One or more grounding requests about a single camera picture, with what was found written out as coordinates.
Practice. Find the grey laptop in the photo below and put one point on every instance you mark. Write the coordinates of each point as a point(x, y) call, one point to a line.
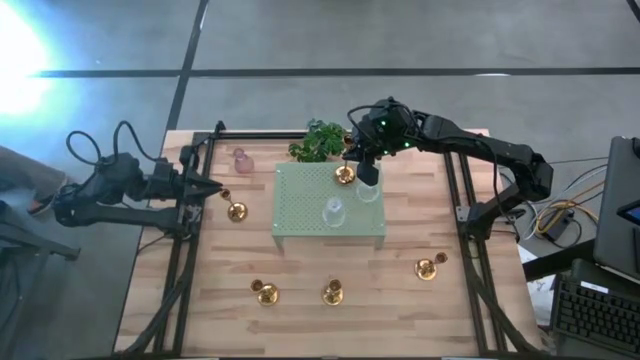
point(617, 240)

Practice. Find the brass candlestick holder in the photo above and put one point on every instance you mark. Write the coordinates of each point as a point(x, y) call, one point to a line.
point(425, 269)
point(237, 212)
point(268, 295)
point(345, 175)
point(332, 297)

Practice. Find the pink glass vase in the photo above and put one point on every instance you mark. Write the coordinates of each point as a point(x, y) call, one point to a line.
point(243, 164)

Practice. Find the person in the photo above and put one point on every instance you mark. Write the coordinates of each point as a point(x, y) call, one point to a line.
point(25, 172)

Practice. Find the clear glass vase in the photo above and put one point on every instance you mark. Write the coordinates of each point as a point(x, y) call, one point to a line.
point(369, 195)
point(334, 214)

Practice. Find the black frame clamp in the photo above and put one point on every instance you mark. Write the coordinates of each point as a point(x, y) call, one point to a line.
point(220, 126)

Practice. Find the black aluminium table frame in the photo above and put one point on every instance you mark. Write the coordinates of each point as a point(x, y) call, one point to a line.
point(250, 135)

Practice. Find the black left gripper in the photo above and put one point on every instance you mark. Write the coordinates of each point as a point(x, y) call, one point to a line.
point(172, 185)

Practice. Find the green potted plant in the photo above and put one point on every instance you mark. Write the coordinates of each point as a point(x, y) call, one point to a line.
point(317, 145)

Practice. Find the black desk bar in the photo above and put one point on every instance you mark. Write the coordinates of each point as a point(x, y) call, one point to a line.
point(555, 261)

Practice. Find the black metal stand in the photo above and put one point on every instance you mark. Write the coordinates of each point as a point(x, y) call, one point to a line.
point(35, 243)

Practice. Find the black power adapter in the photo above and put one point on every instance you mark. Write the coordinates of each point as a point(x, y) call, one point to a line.
point(560, 223)

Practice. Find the white paper sheet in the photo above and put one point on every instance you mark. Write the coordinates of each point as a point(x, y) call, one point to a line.
point(540, 295)

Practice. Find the black computer keyboard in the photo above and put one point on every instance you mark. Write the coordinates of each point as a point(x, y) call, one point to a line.
point(595, 315)

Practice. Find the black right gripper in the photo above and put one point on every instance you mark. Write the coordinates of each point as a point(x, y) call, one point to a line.
point(385, 135)

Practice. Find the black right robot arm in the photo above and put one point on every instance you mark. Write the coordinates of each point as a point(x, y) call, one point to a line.
point(500, 150)

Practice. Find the green perforated metal shelf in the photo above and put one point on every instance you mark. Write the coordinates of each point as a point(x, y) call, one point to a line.
point(305, 215)

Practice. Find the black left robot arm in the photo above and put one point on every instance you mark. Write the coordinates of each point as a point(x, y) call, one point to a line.
point(125, 215)

